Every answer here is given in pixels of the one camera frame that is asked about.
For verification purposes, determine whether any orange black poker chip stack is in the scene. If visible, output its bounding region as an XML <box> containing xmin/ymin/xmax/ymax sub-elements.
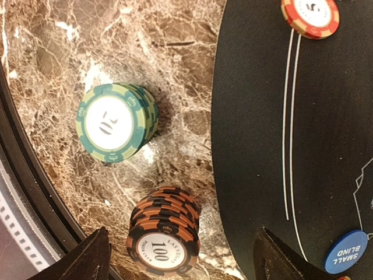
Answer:
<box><xmin>126</xmin><ymin>185</ymin><xmax>201</xmax><ymax>277</ymax></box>

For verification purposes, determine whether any red chip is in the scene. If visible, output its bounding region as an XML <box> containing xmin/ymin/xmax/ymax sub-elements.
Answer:
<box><xmin>281</xmin><ymin>0</ymin><xmax>340</xmax><ymax>40</ymax></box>

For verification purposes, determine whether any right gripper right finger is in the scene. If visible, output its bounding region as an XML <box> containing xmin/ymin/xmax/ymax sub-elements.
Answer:
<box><xmin>252</xmin><ymin>226</ymin><xmax>325</xmax><ymax>279</ymax></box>

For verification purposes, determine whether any round black poker mat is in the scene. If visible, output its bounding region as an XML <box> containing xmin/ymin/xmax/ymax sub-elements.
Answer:
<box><xmin>212</xmin><ymin>1</ymin><xmax>372</xmax><ymax>279</ymax></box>

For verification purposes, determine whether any white slotted cable duct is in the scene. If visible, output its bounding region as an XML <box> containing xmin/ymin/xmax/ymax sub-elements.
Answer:
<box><xmin>1</xmin><ymin>165</ymin><xmax>61</xmax><ymax>279</ymax></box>

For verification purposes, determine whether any blue small blind button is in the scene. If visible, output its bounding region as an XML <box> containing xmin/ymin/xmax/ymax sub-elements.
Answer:
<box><xmin>324</xmin><ymin>230</ymin><xmax>368</xmax><ymax>274</ymax></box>

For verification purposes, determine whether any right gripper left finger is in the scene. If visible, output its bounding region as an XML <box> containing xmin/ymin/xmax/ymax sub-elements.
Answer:
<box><xmin>29</xmin><ymin>227</ymin><xmax>111</xmax><ymax>280</ymax></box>

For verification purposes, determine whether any green poker chip stack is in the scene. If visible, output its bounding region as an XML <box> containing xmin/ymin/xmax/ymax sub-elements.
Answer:
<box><xmin>76</xmin><ymin>83</ymin><xmax>159</xmax><ymax>163</ymax></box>

